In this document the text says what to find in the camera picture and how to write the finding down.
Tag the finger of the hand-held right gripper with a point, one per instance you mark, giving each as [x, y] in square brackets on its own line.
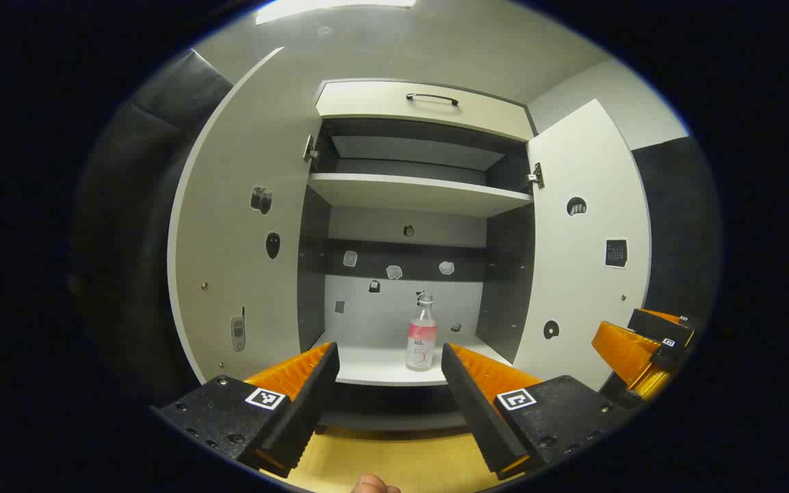
[623, 349]
[664, 329]

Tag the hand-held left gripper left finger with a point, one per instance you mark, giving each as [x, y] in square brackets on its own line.
[305, 404]

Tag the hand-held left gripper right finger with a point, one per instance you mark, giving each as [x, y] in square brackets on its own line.
[476, 404]

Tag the white cabinet door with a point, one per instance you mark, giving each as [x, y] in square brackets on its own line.
[586, 287]
[230, 226]

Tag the clear bottle with pink label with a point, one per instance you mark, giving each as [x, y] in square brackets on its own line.
[421, 342]

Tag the metal door hinge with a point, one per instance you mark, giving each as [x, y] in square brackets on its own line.
[309, 148]
[536, 176]

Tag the white cabinet shelf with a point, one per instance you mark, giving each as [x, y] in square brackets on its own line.
[415, 194]

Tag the white cabinet drawer front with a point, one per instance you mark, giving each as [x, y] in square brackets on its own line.
[367, 103]

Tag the black backdrop cloth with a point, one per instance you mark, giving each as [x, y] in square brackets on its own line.
[134, 239]

